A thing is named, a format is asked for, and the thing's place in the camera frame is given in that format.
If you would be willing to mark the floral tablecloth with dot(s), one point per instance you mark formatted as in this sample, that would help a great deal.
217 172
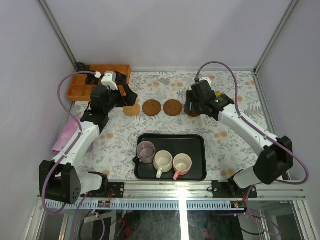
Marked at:
225 152

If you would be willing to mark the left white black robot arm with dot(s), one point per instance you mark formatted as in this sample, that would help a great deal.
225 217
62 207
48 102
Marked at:
58 178

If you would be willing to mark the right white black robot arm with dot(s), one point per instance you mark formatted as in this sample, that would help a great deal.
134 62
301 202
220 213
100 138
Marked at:
274 153

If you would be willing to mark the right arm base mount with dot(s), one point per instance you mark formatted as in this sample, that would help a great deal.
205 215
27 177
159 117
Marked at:
234 187

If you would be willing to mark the woven rattan coaster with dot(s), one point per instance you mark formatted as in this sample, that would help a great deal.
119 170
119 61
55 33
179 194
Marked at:
132 111

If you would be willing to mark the black roll far corner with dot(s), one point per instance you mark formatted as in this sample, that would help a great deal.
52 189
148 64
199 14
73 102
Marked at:
81 67

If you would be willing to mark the blue slotted cable duct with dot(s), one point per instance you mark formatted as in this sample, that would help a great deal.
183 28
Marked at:
210 205

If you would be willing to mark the aluminium front rail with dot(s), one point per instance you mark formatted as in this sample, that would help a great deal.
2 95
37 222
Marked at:
202 190

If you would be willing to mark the cream white mug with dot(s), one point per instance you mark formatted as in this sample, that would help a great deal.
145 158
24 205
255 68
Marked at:
163 163

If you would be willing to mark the pink princess cloth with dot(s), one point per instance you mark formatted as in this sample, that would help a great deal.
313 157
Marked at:
65 136

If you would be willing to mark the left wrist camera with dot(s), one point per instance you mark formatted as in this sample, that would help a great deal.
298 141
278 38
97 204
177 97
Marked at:
109 80

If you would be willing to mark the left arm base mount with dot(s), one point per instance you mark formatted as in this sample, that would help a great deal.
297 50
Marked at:
112 188

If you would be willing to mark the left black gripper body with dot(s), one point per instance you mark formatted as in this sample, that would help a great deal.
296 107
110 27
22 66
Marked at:
124 93

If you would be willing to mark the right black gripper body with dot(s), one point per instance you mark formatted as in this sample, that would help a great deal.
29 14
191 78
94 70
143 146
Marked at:
196 104

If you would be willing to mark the purple mug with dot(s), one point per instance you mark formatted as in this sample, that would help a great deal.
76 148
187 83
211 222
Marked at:
145 152

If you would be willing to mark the dark wooden coaster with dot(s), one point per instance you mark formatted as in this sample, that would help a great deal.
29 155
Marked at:
172 107
188 111
151 107

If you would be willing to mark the pink mug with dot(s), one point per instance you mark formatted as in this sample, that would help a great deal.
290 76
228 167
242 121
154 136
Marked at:
182 164

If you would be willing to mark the orange wooden compartment tray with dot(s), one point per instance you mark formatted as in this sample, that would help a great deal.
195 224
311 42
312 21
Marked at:
80 88

